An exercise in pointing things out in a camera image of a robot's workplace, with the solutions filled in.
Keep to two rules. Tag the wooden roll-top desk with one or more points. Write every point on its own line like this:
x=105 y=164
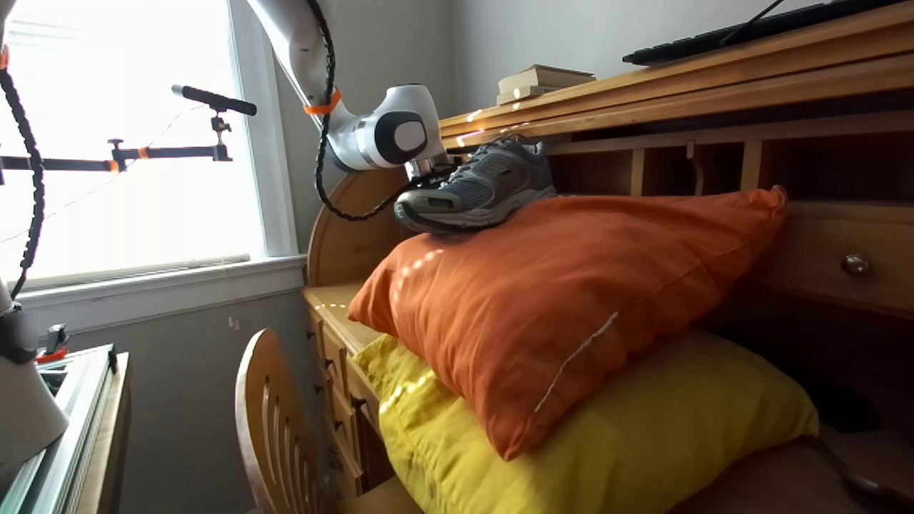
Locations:
x=666 y=104

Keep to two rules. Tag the white black machine base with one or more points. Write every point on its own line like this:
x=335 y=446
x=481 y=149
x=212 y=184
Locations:
x=24 y=410

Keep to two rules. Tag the black stereo camera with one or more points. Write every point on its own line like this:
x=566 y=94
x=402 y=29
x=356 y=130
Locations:
x=215 y=97

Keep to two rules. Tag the round metal drawer knob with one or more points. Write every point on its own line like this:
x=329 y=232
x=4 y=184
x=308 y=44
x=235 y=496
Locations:
x=855 y=264

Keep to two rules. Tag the wooden desk drawer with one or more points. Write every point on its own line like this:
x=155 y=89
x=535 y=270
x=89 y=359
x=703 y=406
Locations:
x=829 y=287

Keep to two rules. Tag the side cart table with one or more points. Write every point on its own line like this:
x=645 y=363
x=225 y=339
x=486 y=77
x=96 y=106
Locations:
x=89 y=430

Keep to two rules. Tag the black keyboard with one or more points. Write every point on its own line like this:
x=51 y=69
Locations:
x=745 y=32

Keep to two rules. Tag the yellow pillow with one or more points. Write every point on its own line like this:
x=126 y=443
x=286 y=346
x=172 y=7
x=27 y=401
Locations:
x=666 y=437

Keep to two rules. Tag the cream book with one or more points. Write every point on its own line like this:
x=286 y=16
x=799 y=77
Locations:
x=543 y=83

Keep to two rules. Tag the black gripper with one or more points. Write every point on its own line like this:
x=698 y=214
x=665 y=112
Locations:
x=432 y=172

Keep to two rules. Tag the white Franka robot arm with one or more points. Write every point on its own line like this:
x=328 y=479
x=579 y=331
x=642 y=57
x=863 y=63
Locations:
x=366 y=137

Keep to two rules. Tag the wooden chair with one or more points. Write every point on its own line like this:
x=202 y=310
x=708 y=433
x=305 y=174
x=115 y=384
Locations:
x=276 y=437

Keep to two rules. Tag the black camera boom stand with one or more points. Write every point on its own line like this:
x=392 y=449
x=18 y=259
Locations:
x=162 y=153

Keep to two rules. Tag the orange pillow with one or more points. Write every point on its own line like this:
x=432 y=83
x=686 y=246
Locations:
x=572 y=303

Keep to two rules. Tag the white window frame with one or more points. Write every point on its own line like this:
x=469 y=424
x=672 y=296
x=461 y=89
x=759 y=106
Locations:
x=276 y=189

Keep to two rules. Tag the blue grey running shoe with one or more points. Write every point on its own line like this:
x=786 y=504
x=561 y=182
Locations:
x=475 y=189

